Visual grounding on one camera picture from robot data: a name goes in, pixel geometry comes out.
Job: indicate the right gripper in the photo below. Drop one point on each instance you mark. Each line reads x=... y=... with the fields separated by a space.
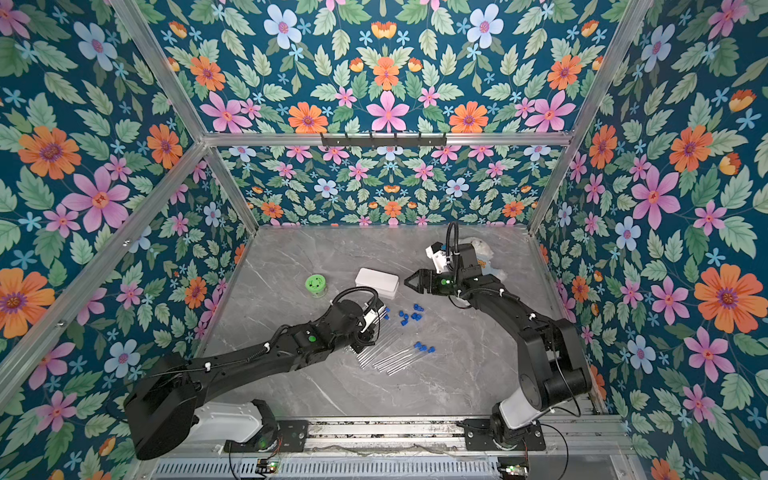
x=433 y=282

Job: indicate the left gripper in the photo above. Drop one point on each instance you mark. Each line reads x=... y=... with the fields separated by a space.
x=367 y=337

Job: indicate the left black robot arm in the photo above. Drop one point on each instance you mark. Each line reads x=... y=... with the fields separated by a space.
x=176 y=400

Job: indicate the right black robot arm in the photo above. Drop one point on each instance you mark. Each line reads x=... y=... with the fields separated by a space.
x=552 y=366

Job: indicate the test tube group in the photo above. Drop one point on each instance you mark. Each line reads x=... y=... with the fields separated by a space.
x=403 y=364
x=391 y=361
x=400 y=355

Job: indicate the white rectangular plastic box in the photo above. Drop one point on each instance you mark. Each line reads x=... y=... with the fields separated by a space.
x=386 y=284

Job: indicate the green lidded small jar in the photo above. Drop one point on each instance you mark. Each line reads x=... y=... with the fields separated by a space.
x=316 y=285

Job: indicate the white teddy bear blue shirt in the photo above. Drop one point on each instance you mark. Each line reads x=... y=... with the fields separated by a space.
x=485 y=254

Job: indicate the white ventilation grille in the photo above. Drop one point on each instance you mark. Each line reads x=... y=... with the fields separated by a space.
x=330 y=468

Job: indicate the aluminium front rail frame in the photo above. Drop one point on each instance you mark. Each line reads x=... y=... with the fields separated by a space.
x=591 y=435

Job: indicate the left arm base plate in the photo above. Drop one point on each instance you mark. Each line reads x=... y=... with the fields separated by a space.
x=283 y=436

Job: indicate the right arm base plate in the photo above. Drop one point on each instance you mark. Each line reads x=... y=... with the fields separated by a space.
x=491 y=434

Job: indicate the black hook rail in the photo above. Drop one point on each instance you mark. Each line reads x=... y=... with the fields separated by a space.
x=370 y=140

